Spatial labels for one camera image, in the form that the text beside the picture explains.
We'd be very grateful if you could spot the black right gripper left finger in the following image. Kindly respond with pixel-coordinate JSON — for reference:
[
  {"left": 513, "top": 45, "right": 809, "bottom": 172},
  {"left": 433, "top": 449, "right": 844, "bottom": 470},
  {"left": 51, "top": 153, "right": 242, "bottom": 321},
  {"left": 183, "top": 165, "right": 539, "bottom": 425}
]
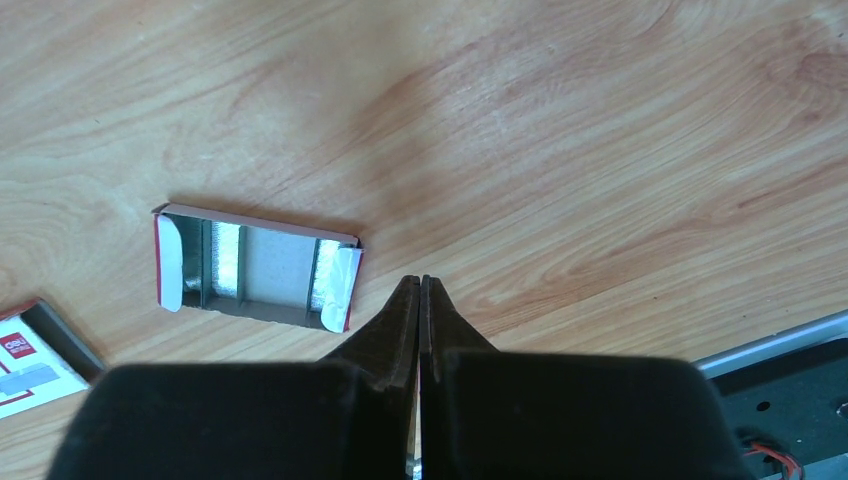
[{"left": 48, "top": 276, "right": 420, "bottom": 479}]

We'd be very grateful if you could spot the staple box tray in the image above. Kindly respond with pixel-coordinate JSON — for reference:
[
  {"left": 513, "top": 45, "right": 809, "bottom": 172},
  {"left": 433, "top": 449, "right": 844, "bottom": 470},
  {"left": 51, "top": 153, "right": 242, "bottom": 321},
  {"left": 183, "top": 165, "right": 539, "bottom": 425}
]
[{"left": 152, "top": 203, "right": 363, "bottom": 334}]

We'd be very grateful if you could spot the red white staple box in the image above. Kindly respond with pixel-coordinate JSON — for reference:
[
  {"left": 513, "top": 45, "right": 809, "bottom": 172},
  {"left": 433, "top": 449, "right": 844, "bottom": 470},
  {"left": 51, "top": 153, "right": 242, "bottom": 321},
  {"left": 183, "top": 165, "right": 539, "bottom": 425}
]
[{"left": 1, "top": 298, "right": 106, "bottom": 418}]

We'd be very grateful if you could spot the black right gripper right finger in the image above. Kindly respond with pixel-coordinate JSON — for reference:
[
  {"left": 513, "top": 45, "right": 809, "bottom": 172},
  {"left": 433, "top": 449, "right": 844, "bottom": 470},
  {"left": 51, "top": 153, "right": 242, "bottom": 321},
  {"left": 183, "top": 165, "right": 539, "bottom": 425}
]
[{"left": 419, "top": 276, "right": 750, "bottom": 479}]

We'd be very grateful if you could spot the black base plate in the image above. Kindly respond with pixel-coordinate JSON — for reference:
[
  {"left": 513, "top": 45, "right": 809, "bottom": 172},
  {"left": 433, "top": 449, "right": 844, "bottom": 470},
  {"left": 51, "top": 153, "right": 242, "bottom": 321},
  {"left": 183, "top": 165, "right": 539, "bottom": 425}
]
[{"left": 713, "top": 339, "right": 847, "bottom": 479}]

